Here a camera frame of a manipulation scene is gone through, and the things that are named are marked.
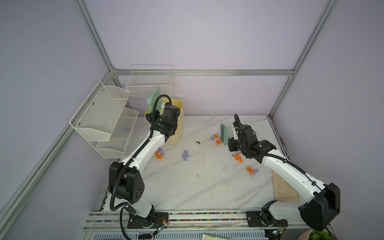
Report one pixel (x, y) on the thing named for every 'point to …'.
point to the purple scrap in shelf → (125, 130)
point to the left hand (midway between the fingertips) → (144, 115)
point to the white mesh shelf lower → (116, 147)
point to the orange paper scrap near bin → (160, 157)
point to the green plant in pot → (313, 234)
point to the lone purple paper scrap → (185, 155)
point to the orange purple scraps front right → (253, 171)
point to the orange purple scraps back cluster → (217, 141)
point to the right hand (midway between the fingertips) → (229, 139)
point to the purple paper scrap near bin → (161, 151)
